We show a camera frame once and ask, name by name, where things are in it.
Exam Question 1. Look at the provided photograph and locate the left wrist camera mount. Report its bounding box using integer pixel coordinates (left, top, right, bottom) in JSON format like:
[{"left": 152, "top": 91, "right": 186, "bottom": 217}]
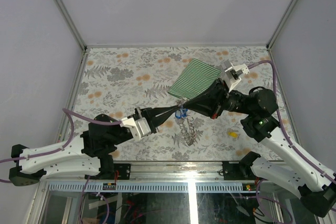
[{"left": 120, "top": 115, "right": 152, "bottom": 141}]

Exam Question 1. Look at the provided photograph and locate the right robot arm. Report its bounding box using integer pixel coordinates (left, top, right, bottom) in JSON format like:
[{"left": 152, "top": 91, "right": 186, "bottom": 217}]
[{"left": 183, "top": 79, "right": 335, "bottom": 217}]

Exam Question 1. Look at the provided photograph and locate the key with blue tag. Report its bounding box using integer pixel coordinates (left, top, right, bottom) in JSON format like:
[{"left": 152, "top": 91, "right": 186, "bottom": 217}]
[{"left": 180, "top": 109, "right": 188, "bottom": 119}]

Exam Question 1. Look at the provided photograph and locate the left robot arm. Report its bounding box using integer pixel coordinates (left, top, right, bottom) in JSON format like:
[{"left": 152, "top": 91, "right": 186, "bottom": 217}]
[{"left": 8, "top": 105, "right": 178, "bottom": 186}]

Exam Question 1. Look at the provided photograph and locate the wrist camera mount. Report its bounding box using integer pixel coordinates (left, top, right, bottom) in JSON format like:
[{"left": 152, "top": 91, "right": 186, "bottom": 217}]
[
  {"left": 120, "top": 115, "right": 152, "bottom": 141},
  {"left": 221, "top": 60, "right": 249, "bottom": 92}
]

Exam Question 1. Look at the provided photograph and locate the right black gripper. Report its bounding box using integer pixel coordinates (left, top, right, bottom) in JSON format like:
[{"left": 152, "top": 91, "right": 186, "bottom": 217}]
[{"left": 184, "top": 78, "right": 254, "bottom": 119}]

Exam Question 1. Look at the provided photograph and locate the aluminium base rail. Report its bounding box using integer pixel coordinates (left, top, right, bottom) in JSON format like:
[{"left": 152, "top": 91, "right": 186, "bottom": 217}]
[{"left": 39, "top": 162, "right": 255, "bottom": 193}]

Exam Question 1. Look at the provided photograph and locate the yellow key tag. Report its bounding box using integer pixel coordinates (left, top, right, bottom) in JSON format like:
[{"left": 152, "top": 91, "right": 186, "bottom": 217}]
[{"left": 227, "top": 129, "right": 239, "bottom": 138}]

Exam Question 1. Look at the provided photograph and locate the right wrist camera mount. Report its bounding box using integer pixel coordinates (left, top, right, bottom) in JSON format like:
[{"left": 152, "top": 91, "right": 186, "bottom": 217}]
[{"left": 221, "top": 60, "right": 249, "bottom": 92}]

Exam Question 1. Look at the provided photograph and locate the green striped cloth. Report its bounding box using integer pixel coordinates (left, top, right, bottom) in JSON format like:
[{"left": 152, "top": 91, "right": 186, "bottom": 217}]
[{"left": 168, "top": 58, "right": 222, "bottom": 99}]

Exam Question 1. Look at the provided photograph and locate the blue key tag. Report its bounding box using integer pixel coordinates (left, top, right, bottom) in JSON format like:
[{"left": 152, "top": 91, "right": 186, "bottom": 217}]
[{"left": 175, "top": 110, "right": 184, "bottom": 119}]

